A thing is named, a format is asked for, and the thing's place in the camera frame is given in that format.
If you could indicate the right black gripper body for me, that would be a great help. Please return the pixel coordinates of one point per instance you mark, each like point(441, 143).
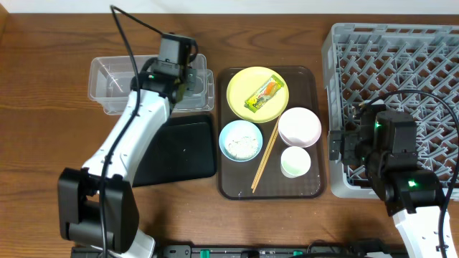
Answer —
point(334, 145)

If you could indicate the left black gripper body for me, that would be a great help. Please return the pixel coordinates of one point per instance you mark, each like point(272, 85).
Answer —
point(191, 83)

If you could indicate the white green cup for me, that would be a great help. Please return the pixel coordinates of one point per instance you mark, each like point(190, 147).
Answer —
point(295, 162)

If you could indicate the green orange snack wrapper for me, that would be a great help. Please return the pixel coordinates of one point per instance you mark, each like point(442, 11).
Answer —
point(264, 93)

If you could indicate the light blue bowl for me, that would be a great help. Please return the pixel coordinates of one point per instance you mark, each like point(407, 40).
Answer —
point(239, 125)

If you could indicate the pile of white rice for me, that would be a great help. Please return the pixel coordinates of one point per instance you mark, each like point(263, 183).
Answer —
point(241, 145)

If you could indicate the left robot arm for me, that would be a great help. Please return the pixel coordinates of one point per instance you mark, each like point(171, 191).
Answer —
point(96, 202)

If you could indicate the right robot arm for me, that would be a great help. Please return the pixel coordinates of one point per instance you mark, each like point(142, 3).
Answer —
point(385, 146)

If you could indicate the clear plastic waste bin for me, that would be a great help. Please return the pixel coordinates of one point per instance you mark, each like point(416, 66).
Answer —
point(110, 79)

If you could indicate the grey plastic dishwasher rack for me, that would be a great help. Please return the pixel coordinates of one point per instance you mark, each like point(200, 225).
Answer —
point(416, 64)

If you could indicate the pink round bowl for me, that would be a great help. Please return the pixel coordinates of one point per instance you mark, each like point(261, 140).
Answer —
point(299, 127)

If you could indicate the wooden chopstick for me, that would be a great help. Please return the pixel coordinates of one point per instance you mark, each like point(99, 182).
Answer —
point(267, 159)
point(264, 157)

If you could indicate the black plastic tray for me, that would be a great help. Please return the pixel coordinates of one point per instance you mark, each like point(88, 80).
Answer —
point(183, 149)

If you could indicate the yellow round plate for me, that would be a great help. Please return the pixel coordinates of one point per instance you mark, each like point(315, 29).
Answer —
point(244, 83)

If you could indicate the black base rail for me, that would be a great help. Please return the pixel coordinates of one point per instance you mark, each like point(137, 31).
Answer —
point(186, 251)

